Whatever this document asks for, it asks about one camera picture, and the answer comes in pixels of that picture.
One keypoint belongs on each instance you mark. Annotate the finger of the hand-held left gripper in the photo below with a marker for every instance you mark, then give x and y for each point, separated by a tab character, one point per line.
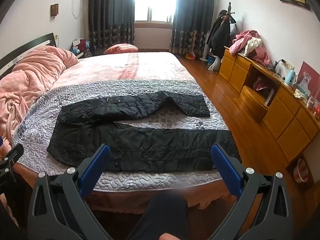
15	152

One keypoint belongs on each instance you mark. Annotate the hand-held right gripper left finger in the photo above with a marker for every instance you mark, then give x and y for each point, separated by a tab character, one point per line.
96	166

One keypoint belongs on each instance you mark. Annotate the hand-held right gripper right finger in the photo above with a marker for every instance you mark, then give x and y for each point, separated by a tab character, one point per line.
225	168

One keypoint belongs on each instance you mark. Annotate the black quilted pants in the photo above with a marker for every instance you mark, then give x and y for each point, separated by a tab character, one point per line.
140	150

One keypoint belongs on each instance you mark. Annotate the person's right hand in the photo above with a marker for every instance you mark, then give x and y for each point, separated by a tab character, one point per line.
170	237

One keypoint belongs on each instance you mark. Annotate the grey quilted bedspread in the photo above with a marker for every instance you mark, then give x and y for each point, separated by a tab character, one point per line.
125	180

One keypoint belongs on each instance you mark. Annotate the pink fleece blanket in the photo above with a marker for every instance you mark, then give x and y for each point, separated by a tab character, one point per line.
32	80

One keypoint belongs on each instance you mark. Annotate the pink bowl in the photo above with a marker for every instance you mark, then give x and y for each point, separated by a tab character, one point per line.
300	171

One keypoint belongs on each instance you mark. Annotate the person's leg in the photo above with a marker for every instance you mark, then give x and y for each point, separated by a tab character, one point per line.
160	212

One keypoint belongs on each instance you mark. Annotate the yellow wooden cabinet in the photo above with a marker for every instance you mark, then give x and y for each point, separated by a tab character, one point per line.
282	110

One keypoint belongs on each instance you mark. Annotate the pink cloth in cabinet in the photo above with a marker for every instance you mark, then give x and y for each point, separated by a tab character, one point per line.
261	83

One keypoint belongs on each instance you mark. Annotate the dark wooden headboard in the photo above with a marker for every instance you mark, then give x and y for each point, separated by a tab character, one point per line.
25	47

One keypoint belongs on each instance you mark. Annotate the white plastic bag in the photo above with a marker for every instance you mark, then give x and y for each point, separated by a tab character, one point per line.
214	63

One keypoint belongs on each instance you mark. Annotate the white crumpled cloth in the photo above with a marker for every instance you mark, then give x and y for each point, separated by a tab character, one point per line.
300	93

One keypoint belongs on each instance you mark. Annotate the light blue kettle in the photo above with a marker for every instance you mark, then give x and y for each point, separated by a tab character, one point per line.
290	78

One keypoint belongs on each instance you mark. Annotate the pink bed sheet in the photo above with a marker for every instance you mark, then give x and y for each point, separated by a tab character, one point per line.
150	67

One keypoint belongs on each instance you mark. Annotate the broom with orange dustpan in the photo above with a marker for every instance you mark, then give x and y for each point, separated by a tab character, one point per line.
191	55

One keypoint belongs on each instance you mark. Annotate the orange pillow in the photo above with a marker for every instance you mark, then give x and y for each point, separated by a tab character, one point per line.
121	48

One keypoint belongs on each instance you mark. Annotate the white standing fan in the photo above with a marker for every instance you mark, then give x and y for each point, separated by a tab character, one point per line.
207	47

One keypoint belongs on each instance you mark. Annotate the red bag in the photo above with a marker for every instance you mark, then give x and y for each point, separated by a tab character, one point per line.
81	44

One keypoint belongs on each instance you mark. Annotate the pile of pink clothes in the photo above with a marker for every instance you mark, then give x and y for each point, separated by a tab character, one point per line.
243	41

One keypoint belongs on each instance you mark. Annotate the black coat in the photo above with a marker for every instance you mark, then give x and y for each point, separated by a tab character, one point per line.
221	35

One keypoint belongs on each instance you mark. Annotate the dark patterned curtain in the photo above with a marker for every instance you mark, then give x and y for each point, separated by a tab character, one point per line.
110	12
193	12

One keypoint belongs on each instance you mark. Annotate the coat stand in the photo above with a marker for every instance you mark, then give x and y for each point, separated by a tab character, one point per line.
230	8

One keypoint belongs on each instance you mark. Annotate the wall socket with plug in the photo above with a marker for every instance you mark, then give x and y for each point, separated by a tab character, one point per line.
287	65

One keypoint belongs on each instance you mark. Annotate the brown wall ornament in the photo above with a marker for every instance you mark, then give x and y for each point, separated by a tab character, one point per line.
54	9

